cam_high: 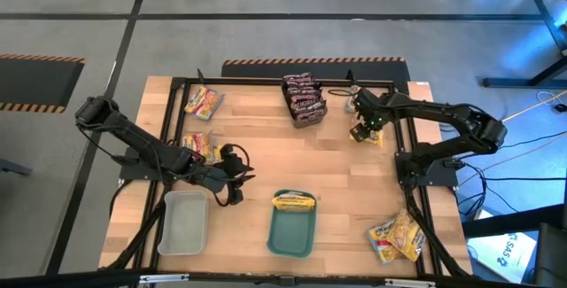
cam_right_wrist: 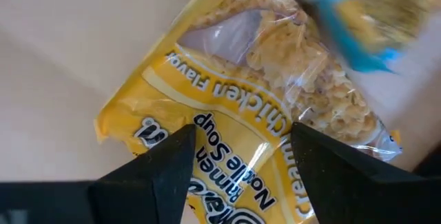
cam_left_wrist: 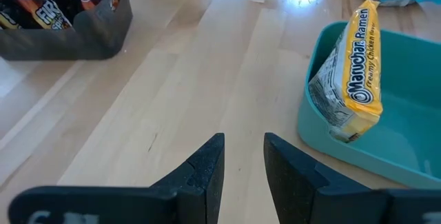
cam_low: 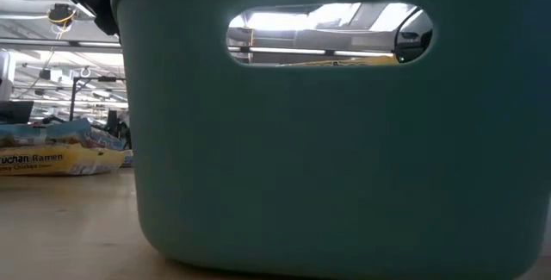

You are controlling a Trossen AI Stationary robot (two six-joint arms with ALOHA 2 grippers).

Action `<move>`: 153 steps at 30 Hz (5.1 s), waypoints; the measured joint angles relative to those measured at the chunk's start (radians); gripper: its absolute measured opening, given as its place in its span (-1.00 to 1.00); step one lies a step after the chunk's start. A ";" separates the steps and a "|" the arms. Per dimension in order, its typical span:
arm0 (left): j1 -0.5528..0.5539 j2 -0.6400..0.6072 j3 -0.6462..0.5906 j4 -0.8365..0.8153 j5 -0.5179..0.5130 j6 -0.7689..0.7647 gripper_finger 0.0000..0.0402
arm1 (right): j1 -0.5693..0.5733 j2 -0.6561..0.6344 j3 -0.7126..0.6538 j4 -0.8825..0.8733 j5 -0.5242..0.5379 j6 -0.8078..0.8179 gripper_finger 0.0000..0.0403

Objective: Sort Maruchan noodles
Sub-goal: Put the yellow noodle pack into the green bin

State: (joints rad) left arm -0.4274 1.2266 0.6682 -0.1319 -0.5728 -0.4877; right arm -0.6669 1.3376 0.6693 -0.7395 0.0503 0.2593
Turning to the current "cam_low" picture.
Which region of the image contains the black metal stand frame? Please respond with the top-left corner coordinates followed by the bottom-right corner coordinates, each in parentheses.
top-left (68, 76), bottom-right (128, 122)

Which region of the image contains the black monitor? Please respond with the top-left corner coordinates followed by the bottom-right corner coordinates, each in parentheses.
top-left (0, 100), bottom-right (34, 125)

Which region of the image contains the green plastic bin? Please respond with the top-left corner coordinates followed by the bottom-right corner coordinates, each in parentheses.
top-left (109, 0), bottom-right (551, 280)

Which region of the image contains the person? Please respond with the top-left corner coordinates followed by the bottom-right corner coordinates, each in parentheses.
top-left (115, 118), bottom-right (133, 150)

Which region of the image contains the grey ceiling beam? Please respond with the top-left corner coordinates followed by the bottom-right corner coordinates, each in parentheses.
top-left (0, 37), bottom-right (124, 53)

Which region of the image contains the white pillar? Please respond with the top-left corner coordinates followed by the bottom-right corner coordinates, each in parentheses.
top-left (0, 49), bottom-right (16, 103)

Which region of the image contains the black yellow ceiling cable reel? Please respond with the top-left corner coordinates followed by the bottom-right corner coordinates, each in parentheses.
top-left (46, 3), bottom-right (78, 28)

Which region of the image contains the yellow Maruchan chicken ramen pack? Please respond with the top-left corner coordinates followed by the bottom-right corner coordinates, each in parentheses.
top-left (0, 143), bottom-right (127, 177)

